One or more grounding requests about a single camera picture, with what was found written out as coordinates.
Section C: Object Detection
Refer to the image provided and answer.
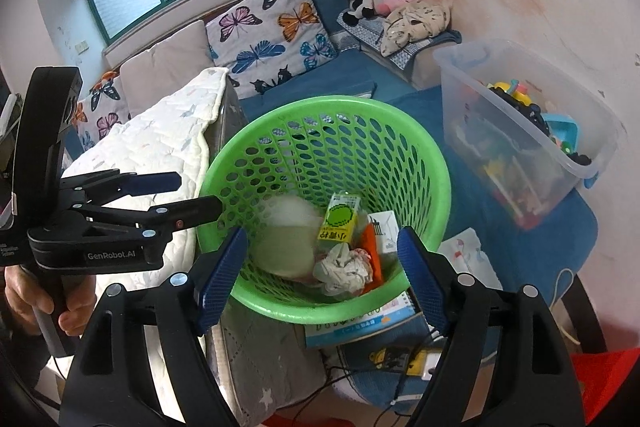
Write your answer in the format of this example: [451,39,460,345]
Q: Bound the white quilted table cover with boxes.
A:
[63,67,244,210]

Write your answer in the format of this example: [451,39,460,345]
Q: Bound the pink plush toy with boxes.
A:
[375,0,416,17]

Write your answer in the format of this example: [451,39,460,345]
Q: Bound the person's left hand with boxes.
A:
[3,265,98,338]

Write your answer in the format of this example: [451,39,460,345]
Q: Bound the white tissue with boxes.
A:
[312,243,374,298]

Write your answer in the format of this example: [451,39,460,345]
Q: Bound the large butterfly pillow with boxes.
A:
[205,0,337,100]

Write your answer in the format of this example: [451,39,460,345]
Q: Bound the beige cushion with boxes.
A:
[119,20,214,117]

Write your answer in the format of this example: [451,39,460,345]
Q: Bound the small white carton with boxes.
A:
[368,210,399,256]

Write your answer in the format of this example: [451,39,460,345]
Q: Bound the green plastic mesh basket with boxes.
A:
[195,95,452,327]

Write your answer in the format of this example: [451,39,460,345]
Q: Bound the white green paper cup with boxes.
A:
[250,194,322,281]

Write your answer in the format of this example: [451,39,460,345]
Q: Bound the clear plastic bottle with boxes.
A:
[317,192,361,253]

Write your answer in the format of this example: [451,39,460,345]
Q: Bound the beige patterned cloth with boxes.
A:
[380,0,451,57]

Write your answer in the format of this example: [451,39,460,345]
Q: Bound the blue white book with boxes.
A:
[304,291,420,349]

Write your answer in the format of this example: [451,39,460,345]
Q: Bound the clear plastic storage bin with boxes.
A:
[433,39,622,229]

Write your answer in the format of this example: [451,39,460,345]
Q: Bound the small butterfly pillow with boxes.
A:
[72,72,131,152]

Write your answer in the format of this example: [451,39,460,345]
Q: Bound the red snack wrapper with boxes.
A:
[359,223,384,293]

